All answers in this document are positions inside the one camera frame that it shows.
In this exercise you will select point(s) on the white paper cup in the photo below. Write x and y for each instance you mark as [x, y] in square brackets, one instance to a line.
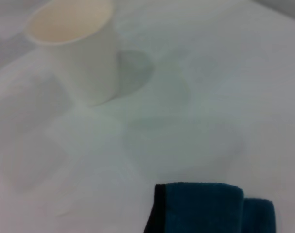
[84, 48]

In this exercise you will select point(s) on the blue rag with black trim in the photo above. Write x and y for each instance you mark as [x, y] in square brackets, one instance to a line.
[200, 208]

